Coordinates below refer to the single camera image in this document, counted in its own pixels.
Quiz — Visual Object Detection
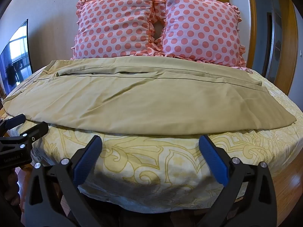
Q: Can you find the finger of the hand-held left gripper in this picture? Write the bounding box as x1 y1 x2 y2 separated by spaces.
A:
0 121 49 150
0 114 26 131

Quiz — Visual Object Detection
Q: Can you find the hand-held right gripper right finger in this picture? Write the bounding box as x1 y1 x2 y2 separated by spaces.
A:
199 135 278 227

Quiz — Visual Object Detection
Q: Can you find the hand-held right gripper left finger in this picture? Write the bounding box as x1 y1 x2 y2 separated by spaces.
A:
26 135 103 227

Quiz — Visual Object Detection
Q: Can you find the olive-tan bed sheet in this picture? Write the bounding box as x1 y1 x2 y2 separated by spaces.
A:
2 57 297 136

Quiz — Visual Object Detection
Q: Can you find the person's left hand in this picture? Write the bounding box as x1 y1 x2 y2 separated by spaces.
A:
0 168 20 208

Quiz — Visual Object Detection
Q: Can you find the yellow floral patterned bed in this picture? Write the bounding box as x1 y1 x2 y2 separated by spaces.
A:
2 66 303 214

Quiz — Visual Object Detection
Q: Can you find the flat screen television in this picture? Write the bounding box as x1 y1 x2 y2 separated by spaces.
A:
0 18 34 100

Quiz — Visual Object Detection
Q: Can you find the pink polka dot pillow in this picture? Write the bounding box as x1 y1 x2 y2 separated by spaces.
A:
70 0 159 60
154 0 248 67

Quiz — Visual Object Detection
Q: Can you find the wooden door frame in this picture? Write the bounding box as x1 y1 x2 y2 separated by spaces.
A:
205 0 300 95

